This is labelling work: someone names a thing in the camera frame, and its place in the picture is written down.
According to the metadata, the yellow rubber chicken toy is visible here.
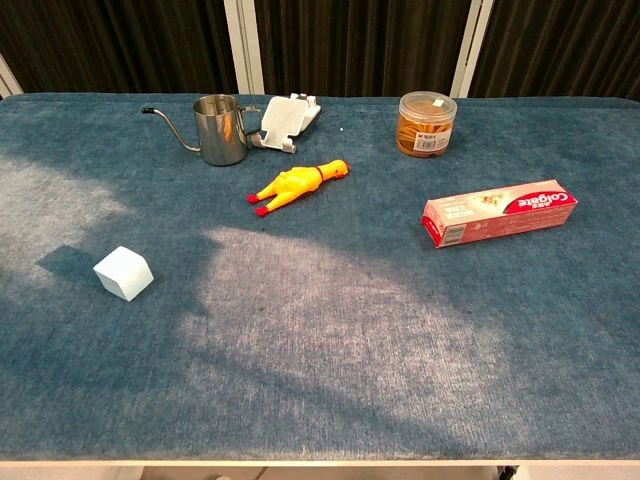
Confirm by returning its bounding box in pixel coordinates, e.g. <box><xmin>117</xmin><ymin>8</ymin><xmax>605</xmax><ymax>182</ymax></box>
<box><xmin>245</xmin><ymin>159</ymin><xmax>351</xmax><ymax>218</ymax></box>

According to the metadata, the white vertical frame post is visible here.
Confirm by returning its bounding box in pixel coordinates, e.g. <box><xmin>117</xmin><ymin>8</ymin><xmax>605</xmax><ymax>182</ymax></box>
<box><xmin>449</xmin><ymin>0</ymin><xmax>495</xmax><ymax>99</ymax></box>
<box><xmin>223</xmin><ymin>0</ymin><xmax>265</xmax><ymax>96</ymax></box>
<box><xmin>0</xmin><ymin>52</ymin><xmax>24</xmax><ymax>100</ymax></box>

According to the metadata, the clear jar of rubber bands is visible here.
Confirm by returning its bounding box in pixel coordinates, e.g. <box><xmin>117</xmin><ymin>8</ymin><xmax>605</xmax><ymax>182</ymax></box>
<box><xmin>396</xmin><ymin>90</ymin><xmax>459</xmax><ymax>159</ymax></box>

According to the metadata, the blue felt table cloth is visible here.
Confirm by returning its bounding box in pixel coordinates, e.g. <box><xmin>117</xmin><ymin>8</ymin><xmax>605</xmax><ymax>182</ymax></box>
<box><xmin>0</xmin><ymin>92</ymin><xmax>640</xmax><ymax>461</ymax></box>

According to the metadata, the light blue cube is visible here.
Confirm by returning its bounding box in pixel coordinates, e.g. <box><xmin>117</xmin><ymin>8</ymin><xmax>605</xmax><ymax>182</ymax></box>
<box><xmin>92</xmin><ymin>245</ymin><xmax>155</xmax><ymax>303</ymax></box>

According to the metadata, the stainless steel gooseneck kettle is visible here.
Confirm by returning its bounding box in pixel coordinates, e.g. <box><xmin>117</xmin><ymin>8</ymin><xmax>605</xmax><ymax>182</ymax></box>
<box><xmin>140</xmin><ymin>94</ymin><xmax>263</xmax><ymax>167</ymax></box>

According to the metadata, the red Colgate toothpaste box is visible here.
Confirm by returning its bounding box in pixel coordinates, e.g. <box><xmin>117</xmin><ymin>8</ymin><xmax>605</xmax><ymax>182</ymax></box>
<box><xmin>421</xmin><ymin>178</ymin><xmax>580</xmax><ymax>250</ymax></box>

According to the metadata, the white plastic phone stand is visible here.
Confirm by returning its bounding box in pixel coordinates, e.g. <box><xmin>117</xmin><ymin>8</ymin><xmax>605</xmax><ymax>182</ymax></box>
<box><xmin>251</xmin><ymin>92</ymin><xmax>322</xmax><ymax>154</ymax></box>

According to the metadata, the dark pleated curtain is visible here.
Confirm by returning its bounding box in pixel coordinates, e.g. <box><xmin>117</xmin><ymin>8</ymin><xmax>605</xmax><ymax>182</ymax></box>
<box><xmin>0</xmin><ymin>0</ymin><xmax>640</xmax><ymax>100</ymax></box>

